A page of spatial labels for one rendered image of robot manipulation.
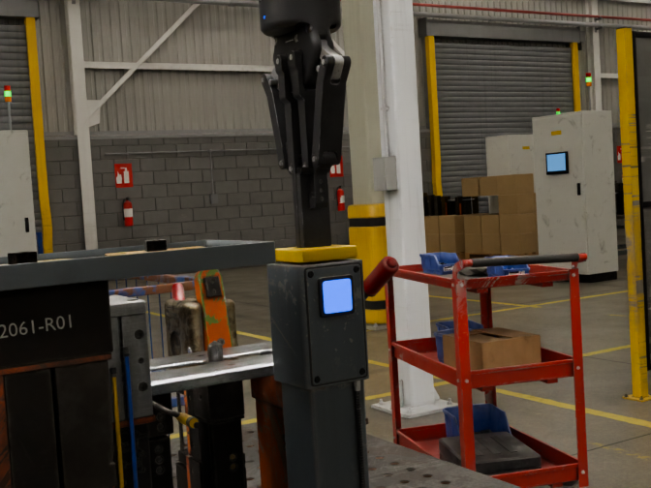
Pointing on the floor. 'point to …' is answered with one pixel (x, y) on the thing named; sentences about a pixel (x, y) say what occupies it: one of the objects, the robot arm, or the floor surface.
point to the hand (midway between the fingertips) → (312, 209)
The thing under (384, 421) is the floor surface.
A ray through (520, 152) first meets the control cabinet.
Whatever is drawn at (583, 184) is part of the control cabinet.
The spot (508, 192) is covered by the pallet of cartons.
